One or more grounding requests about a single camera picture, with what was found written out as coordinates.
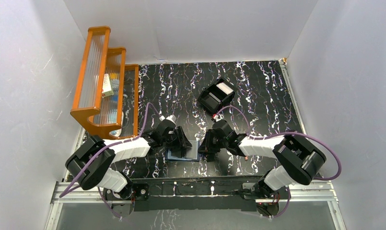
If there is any blue leather card holder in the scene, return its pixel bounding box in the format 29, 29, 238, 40
165, 140, 200, 161

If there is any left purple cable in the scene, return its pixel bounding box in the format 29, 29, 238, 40
59, 102, 163, 198

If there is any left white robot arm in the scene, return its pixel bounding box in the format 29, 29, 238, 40
65, 118, 194, 199

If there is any black card box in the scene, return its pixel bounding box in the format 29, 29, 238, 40
197, 78, 237, 115

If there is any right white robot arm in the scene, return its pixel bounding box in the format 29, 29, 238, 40
198, 120, 327, 198

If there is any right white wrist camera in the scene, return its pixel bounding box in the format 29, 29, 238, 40
212, 114, 219, 122

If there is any white card stack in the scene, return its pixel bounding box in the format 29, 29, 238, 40
216, 82, 234, 95

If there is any white red small box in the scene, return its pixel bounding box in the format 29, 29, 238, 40
101, 73, 114, 98

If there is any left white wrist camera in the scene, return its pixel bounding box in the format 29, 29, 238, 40
159, 115, 176, 124

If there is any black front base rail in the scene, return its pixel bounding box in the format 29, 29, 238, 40
103, 175, 289, 217

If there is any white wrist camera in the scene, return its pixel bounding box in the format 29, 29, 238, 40
159, 115, 176, 124
212, 114, 219, 122

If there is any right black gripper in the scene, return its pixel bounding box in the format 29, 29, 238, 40
197, 129, 228, 153

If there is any orange wooden rack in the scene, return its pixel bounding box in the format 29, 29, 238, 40
70, 26, 139, 139

